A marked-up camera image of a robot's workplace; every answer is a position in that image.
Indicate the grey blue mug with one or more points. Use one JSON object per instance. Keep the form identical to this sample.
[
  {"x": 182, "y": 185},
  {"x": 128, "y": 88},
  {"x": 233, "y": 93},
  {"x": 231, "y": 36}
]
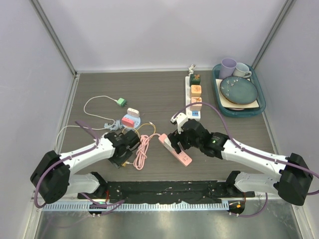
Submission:
[{"x": 242, "y": 70}]

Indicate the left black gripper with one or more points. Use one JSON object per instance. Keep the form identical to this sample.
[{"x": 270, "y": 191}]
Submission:
[{"x": 118, "y": 162}]

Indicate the round light blue socket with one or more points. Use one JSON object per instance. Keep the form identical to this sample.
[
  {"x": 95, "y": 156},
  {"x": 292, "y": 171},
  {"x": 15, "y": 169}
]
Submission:
[{"x": 117, "y": 125}]

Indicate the teal plastic tray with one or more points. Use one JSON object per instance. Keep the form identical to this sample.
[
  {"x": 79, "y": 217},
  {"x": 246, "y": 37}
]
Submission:
[{"x": 244, "y": 113}]

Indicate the white charger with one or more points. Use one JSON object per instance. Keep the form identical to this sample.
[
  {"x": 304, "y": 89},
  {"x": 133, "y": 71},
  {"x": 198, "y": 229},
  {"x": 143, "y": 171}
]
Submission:
[{"x": 133, "y": 112}]

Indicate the purple cup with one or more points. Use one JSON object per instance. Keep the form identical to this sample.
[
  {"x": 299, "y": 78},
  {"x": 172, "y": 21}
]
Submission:
[{"x": 227, "y": 68}]

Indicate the black mounting base plate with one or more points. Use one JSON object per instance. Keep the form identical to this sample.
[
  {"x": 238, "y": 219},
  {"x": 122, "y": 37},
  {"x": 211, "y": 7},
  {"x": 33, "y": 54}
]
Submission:
[{"x": 167, "y": 192}]

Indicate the red pink charger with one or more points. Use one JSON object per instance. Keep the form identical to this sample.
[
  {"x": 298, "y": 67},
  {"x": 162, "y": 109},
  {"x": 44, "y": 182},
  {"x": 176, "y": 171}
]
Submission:
[{"x": 127, "y": 122}]

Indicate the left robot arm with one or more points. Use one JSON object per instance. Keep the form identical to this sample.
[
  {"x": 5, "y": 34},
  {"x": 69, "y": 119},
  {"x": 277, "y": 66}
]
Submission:
[{"x": 57, "y": 174}]

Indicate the green plug adapter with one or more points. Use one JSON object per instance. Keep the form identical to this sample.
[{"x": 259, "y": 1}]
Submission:
[{"x": 121, "y": 102}]

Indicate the dark blue plate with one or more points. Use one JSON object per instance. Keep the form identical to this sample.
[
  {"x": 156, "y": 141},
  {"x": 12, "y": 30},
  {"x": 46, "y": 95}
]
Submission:
[{"x": 238, "y": 90}]

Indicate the orange cube socket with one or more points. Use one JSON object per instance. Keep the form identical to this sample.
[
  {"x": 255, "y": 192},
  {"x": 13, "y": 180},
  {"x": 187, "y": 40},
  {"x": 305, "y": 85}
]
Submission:
[{"x": 195, "y": 91}]

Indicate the dark green cube socket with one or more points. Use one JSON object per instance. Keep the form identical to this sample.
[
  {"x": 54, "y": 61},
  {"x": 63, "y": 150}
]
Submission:
[{"x": 194, "y": 79}]

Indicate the pink cube socket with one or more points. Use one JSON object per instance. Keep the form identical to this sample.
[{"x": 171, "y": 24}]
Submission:
[{"x": 196, "y": 107}]

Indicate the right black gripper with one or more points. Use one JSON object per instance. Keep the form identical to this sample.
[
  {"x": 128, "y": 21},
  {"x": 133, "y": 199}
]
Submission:
[{"x": 175, "y": 138}]

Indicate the white cube socket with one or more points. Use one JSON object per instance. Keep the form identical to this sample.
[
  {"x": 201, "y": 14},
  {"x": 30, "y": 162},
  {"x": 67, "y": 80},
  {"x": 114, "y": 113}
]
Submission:
[{"x": 167, "y": 145}]

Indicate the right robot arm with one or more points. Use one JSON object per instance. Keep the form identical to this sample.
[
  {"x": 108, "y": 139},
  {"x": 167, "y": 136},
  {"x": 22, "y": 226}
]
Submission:
[{"x": 288, "y": 177}]

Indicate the cream square plate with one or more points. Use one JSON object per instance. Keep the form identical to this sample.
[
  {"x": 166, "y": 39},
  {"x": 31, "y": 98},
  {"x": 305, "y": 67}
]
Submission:
[{"x": 227, "y": 104}]

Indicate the pink power strip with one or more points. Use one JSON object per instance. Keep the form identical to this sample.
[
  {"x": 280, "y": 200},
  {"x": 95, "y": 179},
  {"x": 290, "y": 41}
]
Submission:
[{"x": 183, "y": 158}]

